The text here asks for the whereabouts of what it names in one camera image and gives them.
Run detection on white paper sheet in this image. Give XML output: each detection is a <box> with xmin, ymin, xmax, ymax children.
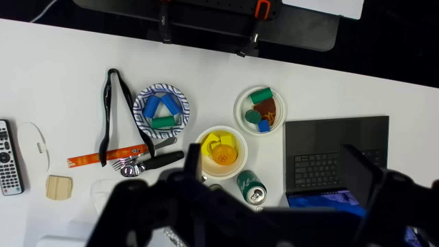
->
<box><xmin>279</xmin><ymin>0</ymin><xmax>366</xmax><ymax>20</ymax></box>

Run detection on orange round block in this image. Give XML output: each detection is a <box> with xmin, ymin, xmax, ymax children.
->
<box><xmin>209</xmin><ymin>143</ymin><xmax>238</xmax><ymax>165</ymax></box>

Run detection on small wooden block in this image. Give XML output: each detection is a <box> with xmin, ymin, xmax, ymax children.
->
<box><xmin>43</xmin><ymin>174</ymin><xmax>74</xmax><ymax>201</ymax></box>

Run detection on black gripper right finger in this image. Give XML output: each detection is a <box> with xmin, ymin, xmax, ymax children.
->
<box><xmin>341</xmin><ymin>142</ymin><xmax>386</xmax><ymax>208</ymax></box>

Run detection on yellow block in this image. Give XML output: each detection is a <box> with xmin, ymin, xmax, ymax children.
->
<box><xmin>200</xmin><ymin>130</ymin><xmax>237</xmax><ymax>154</ymax></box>

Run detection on black tongs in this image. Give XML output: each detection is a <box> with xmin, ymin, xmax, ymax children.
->
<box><xmin>97</xmin><ymin>67</ymin><xmax>157</xmax><ymax>167</ymax></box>

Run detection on brown block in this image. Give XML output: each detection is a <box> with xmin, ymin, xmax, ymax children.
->
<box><xmin>253</xmin><ymin>98</ymin><xmax>278</xmax><ymax>127</ymax></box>

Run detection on green soda can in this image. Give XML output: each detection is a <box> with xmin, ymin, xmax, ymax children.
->
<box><xmin>235</xmin><ymin>168</ymin><xmax>268</xmax><ymax>204</ymax></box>

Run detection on white oval disc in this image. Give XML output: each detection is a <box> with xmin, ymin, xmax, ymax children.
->
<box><xmin>17</xmin><ymin>120</ymin><xmax>50</xmax><ymax>174</ymax></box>

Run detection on black laptop blue screen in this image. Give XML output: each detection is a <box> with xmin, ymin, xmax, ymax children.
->
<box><xmin>282</xmin><ymin>113</ymin><xmax>391</xmax><ymax>216</ymax></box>

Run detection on black mounting board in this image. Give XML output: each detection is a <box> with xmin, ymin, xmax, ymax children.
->
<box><xmin>72</xmin><ymin>0</ymin><xmax>340</xmax><ymax>53</ymax></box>

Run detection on small blue block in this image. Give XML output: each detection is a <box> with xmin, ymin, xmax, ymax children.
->
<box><xmin>256</xmin><ymin>117</ymin><xmax>271</xmax><ymax>134</ymax></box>

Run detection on grey remote control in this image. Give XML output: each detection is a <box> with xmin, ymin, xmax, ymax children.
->
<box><xmin>0</xmin><ymin>117</ymin><xmax>24</xmax><ymax>197</ymax></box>

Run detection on blue cylinder block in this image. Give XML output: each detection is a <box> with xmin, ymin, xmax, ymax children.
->
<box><xmin>161</xmin><ymin>93</ymin><xmax>181</xmax><ymax>115</ymax></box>
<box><xmin>142</xmin><ymin>94</ymin><xmax>161</xmax><ymax>119</ymax></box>

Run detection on dark green round block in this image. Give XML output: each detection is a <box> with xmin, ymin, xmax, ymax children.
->
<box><xmin>244</xmin><ymin>108</ymin><xmax>262</xmax><ymax>124</ymax></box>

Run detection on white bowl yellow inside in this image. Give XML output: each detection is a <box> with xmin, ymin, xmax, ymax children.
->
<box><xmin>194</xmin><ymin>124</ymin><xmax>249</xmax><ymax>181</ymax></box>

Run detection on blue patterned paper plate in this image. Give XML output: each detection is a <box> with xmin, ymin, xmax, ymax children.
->
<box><xmin>131</xmin><ymin>82</ymin><xmax>192</xmax><ymax>139</ymax></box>

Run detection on white cable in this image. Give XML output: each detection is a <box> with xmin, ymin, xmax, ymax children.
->
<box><xmin>30</xmin><ymin>0</ymin><xmax>59</xmax><ymax>24</ymax></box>

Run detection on black handled metal tool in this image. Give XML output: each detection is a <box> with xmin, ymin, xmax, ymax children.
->
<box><xmin>119</xmin><ymin>149</ymin><xmax>185</xmax><ymax>178</ymax></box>

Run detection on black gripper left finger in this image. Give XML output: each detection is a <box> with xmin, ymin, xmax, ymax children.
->
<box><xmin>183</xmin><ymin>142</ymin><xmax>203</xmax><ymax>181</ymax></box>

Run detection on green cylinder block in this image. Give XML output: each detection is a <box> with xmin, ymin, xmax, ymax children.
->
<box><xmin>149</xmin><ymin>115</ymin><xmax>177</xmax><ymax>130</ymax></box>
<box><xmin>248</xmin><ymin>86</ymin><xmax>274</xmax><ymax>105</ymax></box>

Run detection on black orange clamp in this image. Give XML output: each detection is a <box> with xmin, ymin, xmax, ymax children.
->
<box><xmin>234</xmin><ymin>0</ymin><xmax>273</xmax><ymax>58</ymax></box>

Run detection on white plate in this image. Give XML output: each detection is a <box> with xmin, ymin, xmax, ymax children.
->
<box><xmin>233</xmin><ymin>84</ymin><xmax>286</xmax><ymax>137</ymax></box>

